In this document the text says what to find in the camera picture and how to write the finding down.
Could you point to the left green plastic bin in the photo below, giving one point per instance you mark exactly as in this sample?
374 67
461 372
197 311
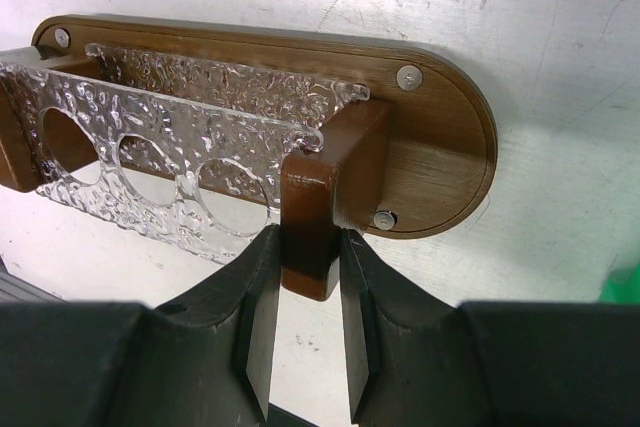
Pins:
621 284

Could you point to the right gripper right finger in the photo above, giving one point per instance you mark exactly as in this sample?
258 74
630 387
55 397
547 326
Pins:
404 348

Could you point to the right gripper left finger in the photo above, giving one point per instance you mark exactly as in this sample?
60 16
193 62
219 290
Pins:
213 345

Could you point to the brown oval wooden tray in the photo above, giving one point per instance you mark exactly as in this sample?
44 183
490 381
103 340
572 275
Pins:
443 148

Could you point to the clear acrylic toothbrush holder rack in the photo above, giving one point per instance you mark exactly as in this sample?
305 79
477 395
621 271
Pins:
197 153

